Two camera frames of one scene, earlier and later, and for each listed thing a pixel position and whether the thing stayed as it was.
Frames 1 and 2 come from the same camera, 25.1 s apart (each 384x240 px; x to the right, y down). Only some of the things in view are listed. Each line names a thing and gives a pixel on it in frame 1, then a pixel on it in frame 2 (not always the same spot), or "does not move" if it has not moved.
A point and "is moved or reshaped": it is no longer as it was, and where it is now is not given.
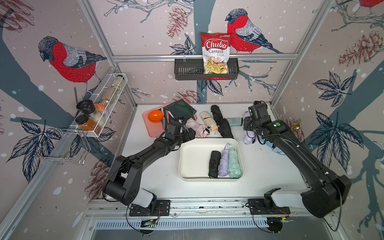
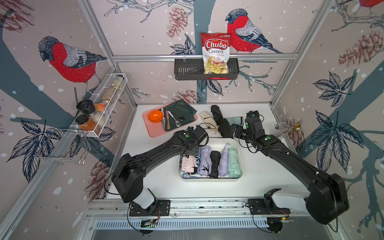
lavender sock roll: (249, 137) is moved or reshaped
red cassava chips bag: (216, 48) does not move
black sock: (214, 164) does not move
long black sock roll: (223, 126) does not move
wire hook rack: (65, 145) does not move
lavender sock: (223, 166) does not move
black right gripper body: (247, 125) -> (242, 133)
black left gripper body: (183, 137) -> (195, 151)
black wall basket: (192, 69) does not move
